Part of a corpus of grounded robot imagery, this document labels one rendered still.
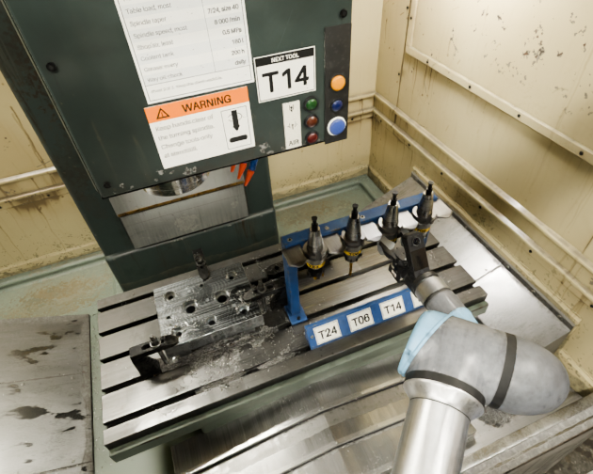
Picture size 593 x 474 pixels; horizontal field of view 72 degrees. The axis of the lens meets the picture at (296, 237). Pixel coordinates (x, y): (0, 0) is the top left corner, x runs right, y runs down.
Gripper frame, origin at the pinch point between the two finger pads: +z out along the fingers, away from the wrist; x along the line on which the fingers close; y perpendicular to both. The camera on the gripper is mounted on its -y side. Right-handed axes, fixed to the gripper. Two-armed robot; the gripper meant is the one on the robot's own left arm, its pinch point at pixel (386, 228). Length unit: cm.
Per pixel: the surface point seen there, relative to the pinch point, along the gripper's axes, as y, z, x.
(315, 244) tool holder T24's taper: -5.0, -2.8, -22.7
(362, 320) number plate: 26.5, -9.7, -10.0
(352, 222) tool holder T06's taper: -8.1, -1.9, -12.2
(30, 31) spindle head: -63, -8, -62
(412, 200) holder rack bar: -3.0, 4.3, 10.5
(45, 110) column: -24, 59, -80
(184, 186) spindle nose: -27, 4, -50
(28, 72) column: -35, 59, -79
